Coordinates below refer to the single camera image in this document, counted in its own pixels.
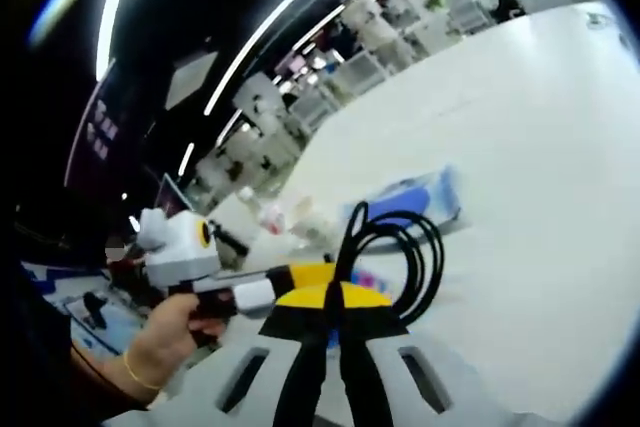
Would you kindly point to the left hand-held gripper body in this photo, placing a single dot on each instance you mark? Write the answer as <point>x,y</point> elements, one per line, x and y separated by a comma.
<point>175,252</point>

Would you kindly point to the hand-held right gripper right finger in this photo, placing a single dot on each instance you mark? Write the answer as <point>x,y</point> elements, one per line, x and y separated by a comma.
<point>370,327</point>

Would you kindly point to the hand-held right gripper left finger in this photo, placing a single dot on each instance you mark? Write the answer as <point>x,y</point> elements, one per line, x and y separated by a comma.
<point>295,327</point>

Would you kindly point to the blue pink snack packet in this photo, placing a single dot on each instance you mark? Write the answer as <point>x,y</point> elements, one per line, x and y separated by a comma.
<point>372,282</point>

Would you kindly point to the clear plastic bottle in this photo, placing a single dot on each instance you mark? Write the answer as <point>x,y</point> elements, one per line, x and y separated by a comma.
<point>272,217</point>

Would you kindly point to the white paper cup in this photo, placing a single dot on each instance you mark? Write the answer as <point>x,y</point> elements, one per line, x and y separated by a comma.
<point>312,224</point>

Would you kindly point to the clear plastic bag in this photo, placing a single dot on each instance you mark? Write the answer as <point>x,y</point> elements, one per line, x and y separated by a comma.
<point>445,192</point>

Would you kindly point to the person's left hand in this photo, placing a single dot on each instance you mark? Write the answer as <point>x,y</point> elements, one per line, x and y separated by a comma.
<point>165,332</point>

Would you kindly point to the dark monitor screen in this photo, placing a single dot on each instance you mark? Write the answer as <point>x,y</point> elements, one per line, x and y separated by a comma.
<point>172,199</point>

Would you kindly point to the hanging sign screen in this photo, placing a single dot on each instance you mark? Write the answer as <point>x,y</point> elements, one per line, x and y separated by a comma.
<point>102,129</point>

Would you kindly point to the person's dark clothing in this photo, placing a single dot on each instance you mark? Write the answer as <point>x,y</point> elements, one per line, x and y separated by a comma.
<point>35,357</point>

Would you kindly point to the long ceiling light strip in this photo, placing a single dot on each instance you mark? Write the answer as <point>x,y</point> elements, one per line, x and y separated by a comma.
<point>280,32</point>

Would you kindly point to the green potted plant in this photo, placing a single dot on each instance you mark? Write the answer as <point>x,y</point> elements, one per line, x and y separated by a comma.
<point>435,3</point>

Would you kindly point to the blue white wall display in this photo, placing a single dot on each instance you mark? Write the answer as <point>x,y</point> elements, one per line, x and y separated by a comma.
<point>75,307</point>

